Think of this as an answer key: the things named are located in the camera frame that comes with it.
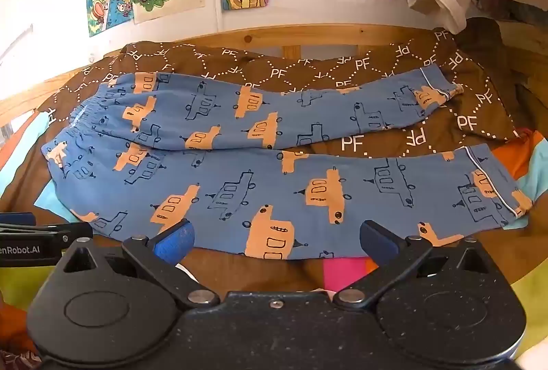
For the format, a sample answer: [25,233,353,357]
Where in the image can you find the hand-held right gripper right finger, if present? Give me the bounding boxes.
[332,219,501,309]

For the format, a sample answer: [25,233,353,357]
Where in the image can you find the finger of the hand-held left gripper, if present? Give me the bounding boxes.
[0,213,36,226]
[0,221,94,251]

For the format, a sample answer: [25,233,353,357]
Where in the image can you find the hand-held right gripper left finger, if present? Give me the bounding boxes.
[55,219,222,309]

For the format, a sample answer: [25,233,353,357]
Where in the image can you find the blue car print pants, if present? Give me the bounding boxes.
[40,66,534,260]

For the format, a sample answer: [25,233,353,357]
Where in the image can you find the multicoloured bedsheet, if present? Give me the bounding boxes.
[0,109,548,358]

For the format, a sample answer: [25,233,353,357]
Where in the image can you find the brown patterned blanket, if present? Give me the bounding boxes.
[0,27,534,294]

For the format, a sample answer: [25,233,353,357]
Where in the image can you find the wooden bed frame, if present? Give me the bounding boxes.
[0,17,548,118]

